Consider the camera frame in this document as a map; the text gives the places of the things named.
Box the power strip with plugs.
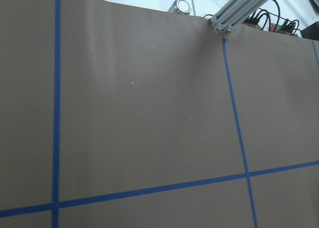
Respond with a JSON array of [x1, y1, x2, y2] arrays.
[[242, 9, 300, 37]]

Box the aluminium frame post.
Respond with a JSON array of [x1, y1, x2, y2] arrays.
[[210, 0, 268, 32]]

